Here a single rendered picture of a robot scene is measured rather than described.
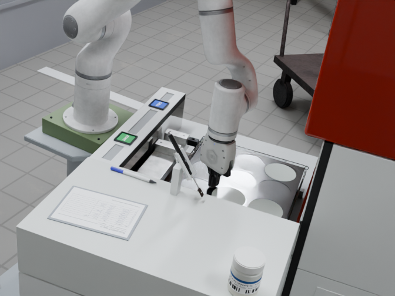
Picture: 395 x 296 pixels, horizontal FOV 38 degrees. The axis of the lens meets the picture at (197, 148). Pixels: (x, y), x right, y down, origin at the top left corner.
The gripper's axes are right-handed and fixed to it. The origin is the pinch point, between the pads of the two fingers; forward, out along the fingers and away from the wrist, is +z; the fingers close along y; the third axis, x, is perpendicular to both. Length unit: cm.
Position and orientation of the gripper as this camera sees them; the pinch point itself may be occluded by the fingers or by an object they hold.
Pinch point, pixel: (214, 180)
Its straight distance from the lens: 171.3
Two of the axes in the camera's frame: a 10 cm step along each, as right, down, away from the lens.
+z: -1.2, 8.4, 5.2
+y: 7.0, 4.5, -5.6
